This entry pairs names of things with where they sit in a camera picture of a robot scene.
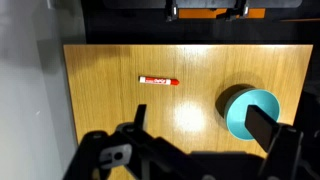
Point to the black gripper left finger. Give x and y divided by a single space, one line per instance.
141 116

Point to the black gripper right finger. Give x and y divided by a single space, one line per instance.
261 126

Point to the teal plastic bowl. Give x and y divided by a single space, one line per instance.
243 106

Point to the red marker pen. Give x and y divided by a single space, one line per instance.
158 81

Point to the black clamp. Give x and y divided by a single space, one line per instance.
235 11
171 10

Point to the grey shelf board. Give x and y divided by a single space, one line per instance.
140 3

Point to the orange panel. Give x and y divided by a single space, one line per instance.
200 13

